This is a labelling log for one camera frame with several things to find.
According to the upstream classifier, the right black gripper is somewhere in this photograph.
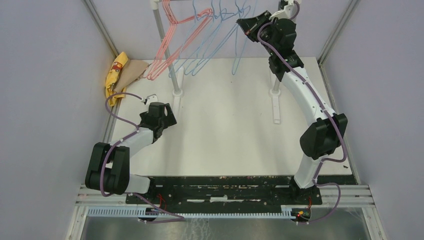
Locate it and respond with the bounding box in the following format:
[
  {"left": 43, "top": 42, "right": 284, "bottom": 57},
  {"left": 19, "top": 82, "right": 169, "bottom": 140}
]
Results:
[{"left": 238, "top": 10, "right": 278, "bottom": 56}]

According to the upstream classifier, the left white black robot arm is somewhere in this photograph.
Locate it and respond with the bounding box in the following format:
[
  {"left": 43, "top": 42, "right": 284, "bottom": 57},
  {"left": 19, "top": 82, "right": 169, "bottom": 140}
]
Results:
[{"left": 85, "top": 102, "right": 177, "bottom": 204}]

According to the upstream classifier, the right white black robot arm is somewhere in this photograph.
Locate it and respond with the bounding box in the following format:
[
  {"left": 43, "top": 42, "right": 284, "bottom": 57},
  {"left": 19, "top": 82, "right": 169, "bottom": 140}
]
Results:
[{"left": 236, "top": 11, "right": 348, "bottom": 204}]

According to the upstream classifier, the left grey rack pole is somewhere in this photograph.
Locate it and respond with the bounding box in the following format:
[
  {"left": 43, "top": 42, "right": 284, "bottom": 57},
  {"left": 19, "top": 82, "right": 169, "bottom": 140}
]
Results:
[{"left": 147, "top": 0, "right": 184, "bottom": 117}]

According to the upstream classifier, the grey rack pole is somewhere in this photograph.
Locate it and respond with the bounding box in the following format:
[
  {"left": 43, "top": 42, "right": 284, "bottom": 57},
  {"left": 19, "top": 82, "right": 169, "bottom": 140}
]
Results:
[
  {"left": 147, "top": 0, "right": 184, "bottom": 117},
  {"left": 269, "top": 77, "right": 282, "bottom": 125}
]

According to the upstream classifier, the beige cloth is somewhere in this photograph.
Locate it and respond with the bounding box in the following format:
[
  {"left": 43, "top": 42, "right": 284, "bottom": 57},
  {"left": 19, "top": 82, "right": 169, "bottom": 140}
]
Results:
[{"left": 113, "top": 59, "right": 150, "bottom": 92}]

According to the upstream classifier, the right grey rack pole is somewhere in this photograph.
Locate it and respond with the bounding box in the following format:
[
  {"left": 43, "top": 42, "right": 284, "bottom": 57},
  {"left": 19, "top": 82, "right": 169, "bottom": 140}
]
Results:
[{"left": 269, "top": 77, "right": 282, "bottom": 125}]

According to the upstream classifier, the yellow printed cloth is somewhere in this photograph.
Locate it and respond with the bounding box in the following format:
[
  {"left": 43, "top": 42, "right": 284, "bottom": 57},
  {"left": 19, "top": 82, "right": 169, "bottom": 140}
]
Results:
[{"left": 104, "top": 52, "right": 129, "bottom": 98}]

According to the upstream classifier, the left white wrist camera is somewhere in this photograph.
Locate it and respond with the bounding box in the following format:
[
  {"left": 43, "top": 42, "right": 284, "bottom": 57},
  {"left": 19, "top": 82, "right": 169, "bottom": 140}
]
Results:
[{"left": 142, "top": 94, "right": 159, "bottom": 106}]

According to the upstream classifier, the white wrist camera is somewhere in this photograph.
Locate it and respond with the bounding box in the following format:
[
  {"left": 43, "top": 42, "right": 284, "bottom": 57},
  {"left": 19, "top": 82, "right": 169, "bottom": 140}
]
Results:
[
  {"left": 269, "top": 0, "right": 301, "bottom": 21},
  {"left": 142, "top": 94, "right": 159, "bottom": 106}
]

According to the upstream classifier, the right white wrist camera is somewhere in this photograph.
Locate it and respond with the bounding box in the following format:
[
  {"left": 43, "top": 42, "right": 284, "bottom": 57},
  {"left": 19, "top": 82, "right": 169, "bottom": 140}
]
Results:
[{"left": 269, "top": 0, "right": 301, "bottom": 21}]

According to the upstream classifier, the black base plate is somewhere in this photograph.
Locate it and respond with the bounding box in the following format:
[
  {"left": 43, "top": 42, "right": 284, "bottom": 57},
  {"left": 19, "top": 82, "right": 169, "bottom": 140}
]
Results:
[{"left": 142, "top": 175, "right": 323, "bottom": 214}]

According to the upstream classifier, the white slotted cable duct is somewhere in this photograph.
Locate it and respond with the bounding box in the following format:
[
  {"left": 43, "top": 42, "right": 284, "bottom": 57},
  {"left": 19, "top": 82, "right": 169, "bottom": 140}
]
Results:
[{"left": 86, "top": 206, "right": 298, "bottom": 220}]

